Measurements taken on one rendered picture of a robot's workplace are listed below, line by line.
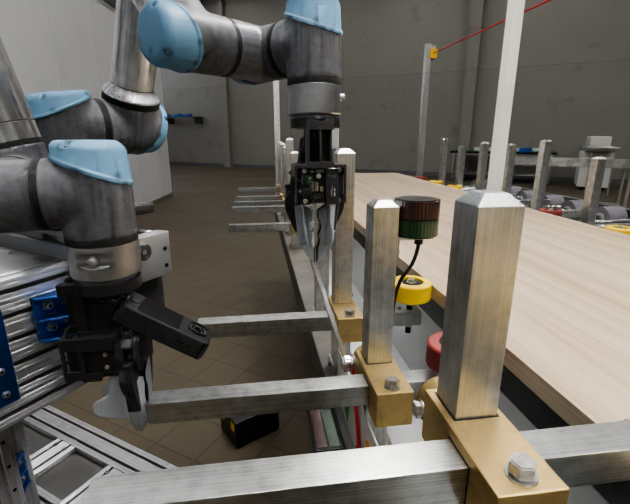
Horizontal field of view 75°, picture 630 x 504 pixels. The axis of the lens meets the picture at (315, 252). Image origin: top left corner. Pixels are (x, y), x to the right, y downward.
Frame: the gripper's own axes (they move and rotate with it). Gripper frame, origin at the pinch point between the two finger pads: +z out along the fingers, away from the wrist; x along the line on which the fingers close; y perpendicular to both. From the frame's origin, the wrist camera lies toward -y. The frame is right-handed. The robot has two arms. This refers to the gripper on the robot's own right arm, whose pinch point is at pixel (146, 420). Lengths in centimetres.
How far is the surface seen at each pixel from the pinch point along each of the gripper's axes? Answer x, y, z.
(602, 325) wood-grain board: -3, -68, -7
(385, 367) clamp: -0.9, -32.4, -4.4
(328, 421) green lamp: -11.9, -26.4, 12.5
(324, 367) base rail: -29.5, -28.6, 12.6
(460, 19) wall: -1106, -571, -329
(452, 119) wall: -1105, -572, -76
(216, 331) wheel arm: -23.4, -7.1, -0.5
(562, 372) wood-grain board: 8, -52, -7
